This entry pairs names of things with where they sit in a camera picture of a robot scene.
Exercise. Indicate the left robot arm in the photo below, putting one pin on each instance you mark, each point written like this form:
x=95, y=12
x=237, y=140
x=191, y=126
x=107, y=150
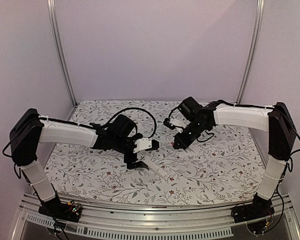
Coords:
x=33, y=129

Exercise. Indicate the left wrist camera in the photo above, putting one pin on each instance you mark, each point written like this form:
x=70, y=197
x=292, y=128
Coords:
x=145, y=144

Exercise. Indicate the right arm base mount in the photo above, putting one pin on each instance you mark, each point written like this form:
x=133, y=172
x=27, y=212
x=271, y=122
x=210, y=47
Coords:
x=259, y=208

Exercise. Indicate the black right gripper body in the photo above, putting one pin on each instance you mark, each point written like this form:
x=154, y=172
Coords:
x=195, y=131

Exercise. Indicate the right aluminium corner post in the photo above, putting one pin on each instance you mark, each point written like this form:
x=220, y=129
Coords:
x=260, y=5

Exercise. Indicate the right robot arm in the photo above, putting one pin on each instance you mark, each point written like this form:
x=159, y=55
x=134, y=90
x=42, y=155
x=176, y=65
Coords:
x=234, y=152

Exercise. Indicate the aluminium corner post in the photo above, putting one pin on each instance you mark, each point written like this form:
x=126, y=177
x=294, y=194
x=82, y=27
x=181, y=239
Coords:
x=51, y=6
x=260, y=5

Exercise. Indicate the white remote control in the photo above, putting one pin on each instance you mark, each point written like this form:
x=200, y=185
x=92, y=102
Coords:
x=155, y=168

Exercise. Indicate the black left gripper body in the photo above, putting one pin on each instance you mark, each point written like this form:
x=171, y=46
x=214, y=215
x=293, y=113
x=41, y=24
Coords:
x=128, y=160

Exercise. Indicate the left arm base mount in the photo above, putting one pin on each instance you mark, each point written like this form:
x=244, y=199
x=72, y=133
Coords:
x=70, y=211

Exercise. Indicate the left aluminium corner post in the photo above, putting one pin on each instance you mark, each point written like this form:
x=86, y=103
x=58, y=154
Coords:
x=51, y=6

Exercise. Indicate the floral patterned table mat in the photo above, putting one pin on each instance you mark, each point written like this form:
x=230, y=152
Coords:
x=102, y=175

